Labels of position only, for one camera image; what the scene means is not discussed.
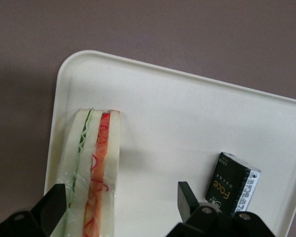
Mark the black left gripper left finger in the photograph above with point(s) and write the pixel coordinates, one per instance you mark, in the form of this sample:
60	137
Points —
51	207

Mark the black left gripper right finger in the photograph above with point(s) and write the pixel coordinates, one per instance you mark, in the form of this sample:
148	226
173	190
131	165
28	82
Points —
186	200

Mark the triangular sandwich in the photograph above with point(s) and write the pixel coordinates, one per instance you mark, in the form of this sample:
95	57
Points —
98	160

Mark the beige plastic tray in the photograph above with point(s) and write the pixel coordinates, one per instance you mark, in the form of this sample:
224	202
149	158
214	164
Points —
177	118

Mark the small black Face box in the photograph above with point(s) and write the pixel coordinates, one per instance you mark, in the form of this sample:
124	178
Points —
227	187

